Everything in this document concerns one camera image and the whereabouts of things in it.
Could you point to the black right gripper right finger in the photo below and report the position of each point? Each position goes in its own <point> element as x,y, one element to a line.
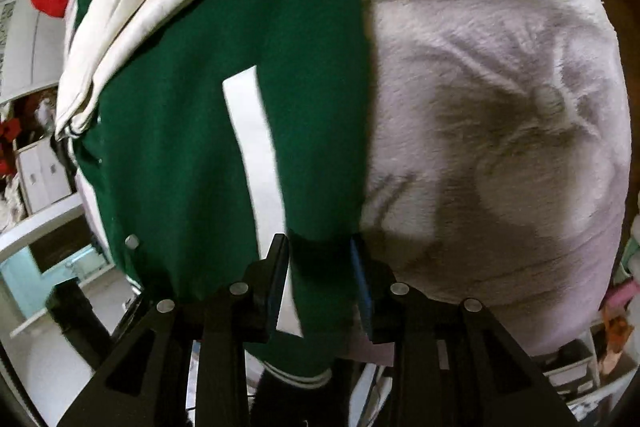
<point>454,365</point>

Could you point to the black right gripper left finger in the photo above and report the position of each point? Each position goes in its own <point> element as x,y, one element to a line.
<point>173,363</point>

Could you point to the green white varsity jacket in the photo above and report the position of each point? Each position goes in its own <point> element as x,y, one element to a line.
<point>206,127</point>

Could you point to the floral fleece blanket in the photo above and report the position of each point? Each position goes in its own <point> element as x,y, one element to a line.
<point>500,149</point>

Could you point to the white storage box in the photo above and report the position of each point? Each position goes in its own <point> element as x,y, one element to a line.
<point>43,178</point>

